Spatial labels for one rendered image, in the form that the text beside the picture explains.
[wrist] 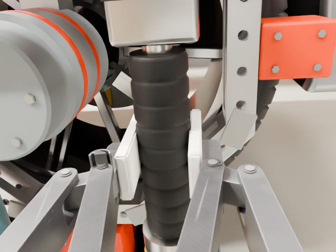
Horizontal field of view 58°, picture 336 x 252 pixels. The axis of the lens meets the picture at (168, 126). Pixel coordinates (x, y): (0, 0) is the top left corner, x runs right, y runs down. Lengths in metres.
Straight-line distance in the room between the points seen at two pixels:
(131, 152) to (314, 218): 1.35
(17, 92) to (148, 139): 0.15
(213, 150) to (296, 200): 1.40
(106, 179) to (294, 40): 0.31
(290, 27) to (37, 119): 0.30
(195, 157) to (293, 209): 1.36
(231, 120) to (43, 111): 0.24
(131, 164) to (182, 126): 0.04
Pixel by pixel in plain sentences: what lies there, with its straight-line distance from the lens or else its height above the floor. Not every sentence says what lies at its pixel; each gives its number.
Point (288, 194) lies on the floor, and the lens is 1.61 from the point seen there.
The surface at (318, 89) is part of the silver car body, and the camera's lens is 0.61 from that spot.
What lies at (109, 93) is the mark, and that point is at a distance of 0.70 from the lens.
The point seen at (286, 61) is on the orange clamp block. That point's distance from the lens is 0.41.
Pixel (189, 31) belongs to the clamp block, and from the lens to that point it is 0.17.
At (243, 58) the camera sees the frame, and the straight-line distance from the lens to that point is 0.40.
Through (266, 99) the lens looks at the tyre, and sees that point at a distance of 0.51.
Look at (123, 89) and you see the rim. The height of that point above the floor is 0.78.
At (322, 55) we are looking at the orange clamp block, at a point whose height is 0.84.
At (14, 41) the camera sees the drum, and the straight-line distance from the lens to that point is 0.29.
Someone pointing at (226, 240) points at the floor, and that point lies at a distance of 1.32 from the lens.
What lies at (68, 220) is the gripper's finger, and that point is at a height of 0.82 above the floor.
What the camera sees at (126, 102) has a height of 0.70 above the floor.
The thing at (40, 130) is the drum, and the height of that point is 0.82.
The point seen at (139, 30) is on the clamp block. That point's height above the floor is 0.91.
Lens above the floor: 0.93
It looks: 24 degrees down
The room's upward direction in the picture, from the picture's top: 4 degrees counter-clockwise
